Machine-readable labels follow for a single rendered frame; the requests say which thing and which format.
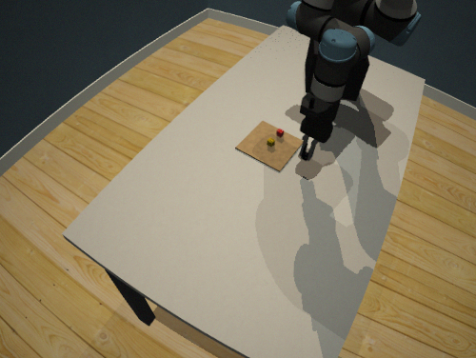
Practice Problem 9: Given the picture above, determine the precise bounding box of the tan mat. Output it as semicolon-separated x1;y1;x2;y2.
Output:
235;121;303;171

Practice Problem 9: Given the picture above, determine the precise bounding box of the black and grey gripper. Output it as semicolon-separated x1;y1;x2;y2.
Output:
299;73;345;161

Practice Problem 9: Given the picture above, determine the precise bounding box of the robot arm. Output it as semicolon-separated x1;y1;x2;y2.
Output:
286;0;421;88

